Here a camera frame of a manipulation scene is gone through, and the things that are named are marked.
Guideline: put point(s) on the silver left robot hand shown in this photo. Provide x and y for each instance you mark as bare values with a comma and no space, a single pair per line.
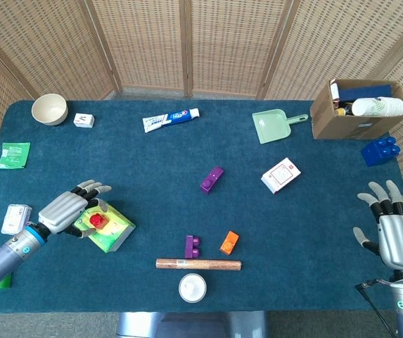
60,211

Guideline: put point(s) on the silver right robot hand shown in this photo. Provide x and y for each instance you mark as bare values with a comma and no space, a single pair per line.
401,239

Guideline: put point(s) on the red block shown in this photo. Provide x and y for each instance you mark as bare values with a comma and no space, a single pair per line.
97,220

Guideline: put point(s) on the purple brick moved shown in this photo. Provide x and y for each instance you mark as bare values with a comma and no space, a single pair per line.
211,181

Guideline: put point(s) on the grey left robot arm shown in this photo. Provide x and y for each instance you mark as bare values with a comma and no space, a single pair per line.
7,253

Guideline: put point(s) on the small white packaged item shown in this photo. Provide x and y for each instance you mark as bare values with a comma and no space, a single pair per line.
14,218

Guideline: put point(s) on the green plastic block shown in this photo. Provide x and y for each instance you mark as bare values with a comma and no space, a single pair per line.
4,282

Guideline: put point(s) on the small white printed box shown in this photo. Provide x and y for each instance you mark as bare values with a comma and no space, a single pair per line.
83,120

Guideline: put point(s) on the purple brick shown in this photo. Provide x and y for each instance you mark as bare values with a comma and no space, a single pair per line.
190,246

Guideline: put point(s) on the brown cardboard box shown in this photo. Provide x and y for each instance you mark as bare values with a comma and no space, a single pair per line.
331,123

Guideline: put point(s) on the orange toy block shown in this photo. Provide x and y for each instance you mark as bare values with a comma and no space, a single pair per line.
229,243

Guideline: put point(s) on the flat green sachet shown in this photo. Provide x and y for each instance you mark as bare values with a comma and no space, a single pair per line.
13,155

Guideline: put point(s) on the blue toy brick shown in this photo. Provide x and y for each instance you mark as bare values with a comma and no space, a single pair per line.
378,153

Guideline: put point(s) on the beige ribbed bowl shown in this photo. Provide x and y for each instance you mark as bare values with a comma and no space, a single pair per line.
50,110

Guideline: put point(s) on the stack of white paper cups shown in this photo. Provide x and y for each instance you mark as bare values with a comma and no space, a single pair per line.
380,106

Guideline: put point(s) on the blue white toothpaste tube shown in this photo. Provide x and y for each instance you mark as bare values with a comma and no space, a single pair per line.
169,119

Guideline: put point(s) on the dark bottle with yellow cap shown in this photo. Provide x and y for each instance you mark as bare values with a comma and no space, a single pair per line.
343,109

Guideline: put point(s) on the cork pattern paper roll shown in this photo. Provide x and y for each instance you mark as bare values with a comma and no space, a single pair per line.
215,264

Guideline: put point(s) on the small white red carton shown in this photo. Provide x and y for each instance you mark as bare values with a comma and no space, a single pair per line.
334,89

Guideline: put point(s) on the grey robot torso base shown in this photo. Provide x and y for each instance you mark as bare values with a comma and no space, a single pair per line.
190,325

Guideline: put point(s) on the light green plastic dustpan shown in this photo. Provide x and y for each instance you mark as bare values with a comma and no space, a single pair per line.
269,125

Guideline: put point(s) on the wicker folding screen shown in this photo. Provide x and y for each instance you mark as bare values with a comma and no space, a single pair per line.
145,42

